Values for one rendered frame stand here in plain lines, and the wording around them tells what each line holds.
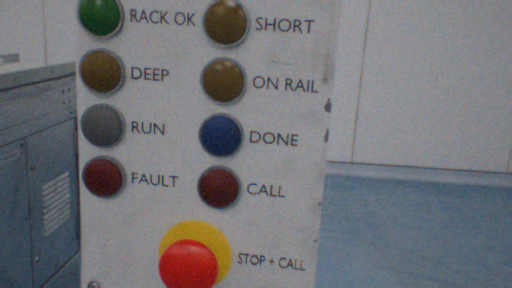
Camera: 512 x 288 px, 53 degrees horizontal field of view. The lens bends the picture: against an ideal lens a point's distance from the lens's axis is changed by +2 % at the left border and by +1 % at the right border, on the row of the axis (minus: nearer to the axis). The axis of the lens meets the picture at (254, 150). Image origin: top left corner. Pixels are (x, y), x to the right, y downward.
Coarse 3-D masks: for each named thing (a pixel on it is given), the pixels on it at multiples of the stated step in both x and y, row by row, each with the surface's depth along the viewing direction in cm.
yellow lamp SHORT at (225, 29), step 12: (228, 0) 31; (216, 12) 31; (228, 12) 31; (240, 12) 31; (204, 24) 32; (216, 24) 31; (228, 24) 31; (240, 24) 31; (216, 36) 32; (228, 36) 31; (240, 36) 32
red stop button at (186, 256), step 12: (180, 240) 34; (192, 240) 34; (168, 252) 33; (180, 252) 33; (192, 252) 33; (204, 252) 33; (168, 264) 33; (180, 264) 33; (192, 264) 33; (204, 264) 33; (216, 264) 34; (168, 276) 34; (180, 276) 33; (192, 276) 33; (204, 276) 33; (216, 276) 34
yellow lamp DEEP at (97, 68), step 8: (88, 56) 33; (96, 56) 33; (104, 56) 33; (112, 56) 33; (88, 64) 33; (96, 64) 33; (104, 64) 33; (112, 64) 33; (88, 72) 33; (96, 72) 33; (104, 72) 33; (112, 72) 33; (120, 72) 33; (88, 80) 33; (96, 80) 33; (104, 80) 33; (112, 80) 33; (96, 88) 33; (104, 88) 33; (112, 88) 33
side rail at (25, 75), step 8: (56, 64) 160; (64, 64) 164; (72, 64) 169; (8, 72) 135; (16, 72) 138; (24, 72) 142; (32, 72) 146; (40, 72) 150; (48, 72) 154; (56, 72) 159; (64, 72) 164; (0, 80) 131; (8, 80) 135; (16, 80) 138; (24, 80) 142
